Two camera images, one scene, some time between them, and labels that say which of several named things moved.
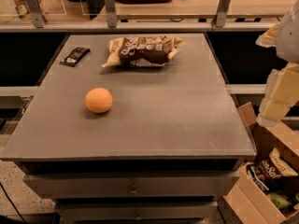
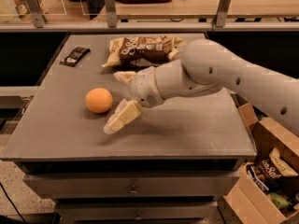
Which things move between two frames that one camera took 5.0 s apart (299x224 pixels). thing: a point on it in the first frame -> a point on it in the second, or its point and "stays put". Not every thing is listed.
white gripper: [289, 37] -> [144, 86]
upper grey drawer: [135, 185] stays put
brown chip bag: [152, 50] stays put
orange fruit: [98, 100] stays put
